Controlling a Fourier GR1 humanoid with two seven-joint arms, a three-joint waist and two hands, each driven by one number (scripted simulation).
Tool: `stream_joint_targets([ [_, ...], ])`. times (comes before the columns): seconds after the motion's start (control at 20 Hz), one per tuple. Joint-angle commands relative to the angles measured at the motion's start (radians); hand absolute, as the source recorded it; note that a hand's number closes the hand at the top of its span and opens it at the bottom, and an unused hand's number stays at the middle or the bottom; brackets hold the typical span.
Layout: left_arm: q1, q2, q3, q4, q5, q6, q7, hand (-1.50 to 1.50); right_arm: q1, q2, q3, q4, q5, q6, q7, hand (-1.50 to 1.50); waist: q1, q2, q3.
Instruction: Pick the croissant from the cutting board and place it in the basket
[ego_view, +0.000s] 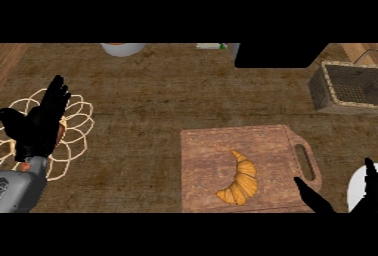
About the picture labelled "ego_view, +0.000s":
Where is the small white green box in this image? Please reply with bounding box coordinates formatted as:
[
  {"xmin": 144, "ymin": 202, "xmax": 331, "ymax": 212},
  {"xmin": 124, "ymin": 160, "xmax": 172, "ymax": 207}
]
[{"xmin": 195, "ymin": 42, "xmax": 229, "ymax": 51}]

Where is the brown wicker basket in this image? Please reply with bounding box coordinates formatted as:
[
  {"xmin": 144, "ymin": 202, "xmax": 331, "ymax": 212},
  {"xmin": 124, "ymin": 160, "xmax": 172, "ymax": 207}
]
[{"xmin": 307, "ymin": 49, "xmax": 378, "ymax": 116}]

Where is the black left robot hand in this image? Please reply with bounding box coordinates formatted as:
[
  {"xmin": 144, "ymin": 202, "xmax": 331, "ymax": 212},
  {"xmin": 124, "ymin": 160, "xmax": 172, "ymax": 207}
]
[{"xmin": 0, "ymin": 74, "xmax": 74, "ymax": 163}]

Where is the white plate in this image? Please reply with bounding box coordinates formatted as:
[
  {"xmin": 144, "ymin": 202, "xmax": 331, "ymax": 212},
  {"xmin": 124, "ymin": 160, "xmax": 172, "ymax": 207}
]
[{"xmin": 346, "ymin": 162, "xmax": 378, "ymax": 213}]

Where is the black appliance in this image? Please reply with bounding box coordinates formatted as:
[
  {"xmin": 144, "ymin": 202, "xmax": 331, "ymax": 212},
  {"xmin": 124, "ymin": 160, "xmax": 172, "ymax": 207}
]
[{"xmin": 228, "ymin": 42, "xmax": 331, "ymax": 70}]

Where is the golden croissant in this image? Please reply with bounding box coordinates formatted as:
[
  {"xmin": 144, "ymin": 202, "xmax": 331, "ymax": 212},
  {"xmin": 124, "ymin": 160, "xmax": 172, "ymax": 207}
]
[{"xmin": 214, "ymin": 149, "xmax": 260, "ymax": 206}]

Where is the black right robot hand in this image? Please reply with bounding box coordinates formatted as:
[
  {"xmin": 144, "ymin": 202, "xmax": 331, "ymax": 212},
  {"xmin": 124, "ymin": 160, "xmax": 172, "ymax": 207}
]
[{"xmin": 293, "ymin": 157, "xmax": 378, "ymax": 214}]

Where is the cream wire basket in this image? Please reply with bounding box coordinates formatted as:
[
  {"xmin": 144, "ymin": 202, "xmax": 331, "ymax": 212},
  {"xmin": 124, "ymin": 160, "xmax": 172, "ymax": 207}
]
[{"xmin": 0, "ymin": 88, "xmax": 96, "ymax": 183}]

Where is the brown wooden cutting board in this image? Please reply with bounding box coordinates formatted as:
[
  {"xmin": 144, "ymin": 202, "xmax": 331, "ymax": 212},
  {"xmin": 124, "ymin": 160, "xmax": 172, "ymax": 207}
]
[{"xmin": 179, "ymin": 124, "xmax": 325, "ymax": 214}]

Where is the white round pot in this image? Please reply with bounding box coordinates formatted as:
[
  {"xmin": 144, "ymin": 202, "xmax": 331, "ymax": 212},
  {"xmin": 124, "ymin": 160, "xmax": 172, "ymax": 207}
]
[{"xmin": 101, "ymin": 42, "xmax": 148, "ymax": 58}]

